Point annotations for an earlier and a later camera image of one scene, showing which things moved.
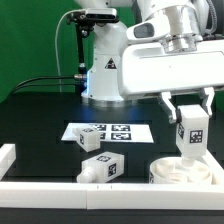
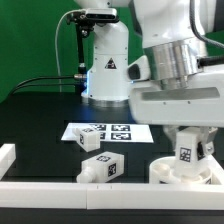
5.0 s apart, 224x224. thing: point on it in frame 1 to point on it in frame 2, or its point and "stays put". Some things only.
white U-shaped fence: (109, 195) stays put
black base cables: (16, 87) stays put
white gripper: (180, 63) to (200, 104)
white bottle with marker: (101, 168) stays put
